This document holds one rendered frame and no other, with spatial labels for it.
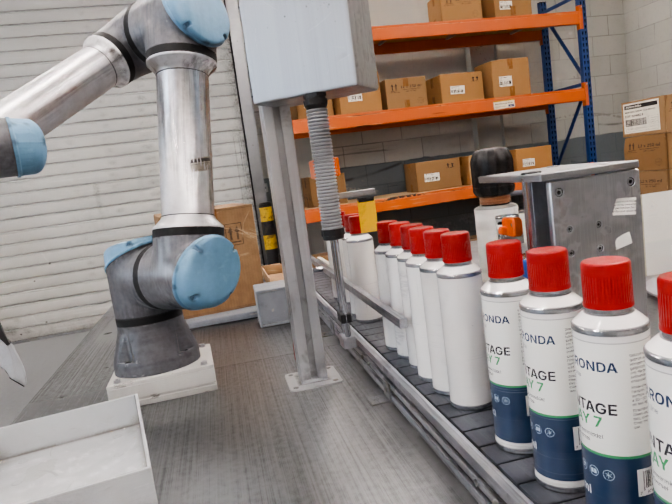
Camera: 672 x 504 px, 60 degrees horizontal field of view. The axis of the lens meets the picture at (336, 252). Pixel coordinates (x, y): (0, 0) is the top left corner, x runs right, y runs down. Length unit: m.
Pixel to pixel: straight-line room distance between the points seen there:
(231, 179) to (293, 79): 4.42
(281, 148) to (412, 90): 4.15
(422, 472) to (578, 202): 0.34
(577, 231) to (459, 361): 0.20
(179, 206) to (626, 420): 0.72
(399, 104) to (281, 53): 4.14
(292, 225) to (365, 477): 0.43
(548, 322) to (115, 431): 0.68
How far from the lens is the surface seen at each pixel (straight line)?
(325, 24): 0.87
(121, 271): 1.06
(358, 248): 1.11
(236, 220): 1.56
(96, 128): 5.33
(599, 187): 0.63
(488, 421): 0.69
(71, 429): 0.98
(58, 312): 5.45
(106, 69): 1.09
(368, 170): 5.66
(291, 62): 0.89
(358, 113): 4.79
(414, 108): 4.95
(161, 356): 1.06
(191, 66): 1.02
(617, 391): 0.46
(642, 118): 4.73
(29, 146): 0.85
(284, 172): 0.96
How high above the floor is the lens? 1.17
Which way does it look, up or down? 8 degrees down
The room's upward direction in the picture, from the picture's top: 8 degrees counter-clockwise
